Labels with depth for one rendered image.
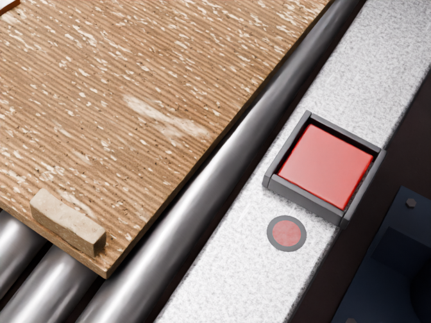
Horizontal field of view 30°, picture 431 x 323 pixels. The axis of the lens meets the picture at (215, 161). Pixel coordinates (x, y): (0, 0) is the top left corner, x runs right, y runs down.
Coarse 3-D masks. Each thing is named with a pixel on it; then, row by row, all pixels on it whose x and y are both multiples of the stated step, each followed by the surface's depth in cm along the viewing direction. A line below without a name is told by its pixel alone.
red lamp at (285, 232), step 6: (282, 222) 63; (288, 222) 63; (276, 228) 63; (282, 228) 63; (288, 228) 63; (294, 228) 63; (276, 234) 63; (282, 234) 63; (288, 234) 63; (294, 234) 63; (300, 234) 63; (276, 240) 62; (282, 240) 62; (288, 240) 62; (294, 240) 63
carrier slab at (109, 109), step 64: (64, 0) 70; (128, 0) 71; (192, 0) 72; (256, 0) 72; (320, 0) 73; (0, 64) 66; (64, 64) 67; (128, 64) 67; (192, 64) 68; (256, 64) 69; (0, 128) 63; (64, 128) 64; (128, 128) 64; (192, 128) 65; (0, 192) 60; (64, 192) 61; (128, 192) 61
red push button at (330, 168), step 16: (320, 128) 67; (304, 144) 66; (320, 144) 66; (336, 144) 66; (288, 160) 65; (304, 160) 65; (320, 160) 65; (336, 160) 65; (352, 160) 65; (368, 160) 65; (288, 176) 64; (304, 176) 64; (320, 176) 64; (336, 176) 64; (352, 176) 64; (320, 192) 63; (336, 192) 64; (352, 192) 64
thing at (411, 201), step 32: (384, 224) 167; (416, 224) 168; (384, 256) 160; (416, 256) 154; (352, 288) 159; (384, 288) 160; (416, 288) 156; (352, 320) 155; (384, 320) 156; (416, 320) 157
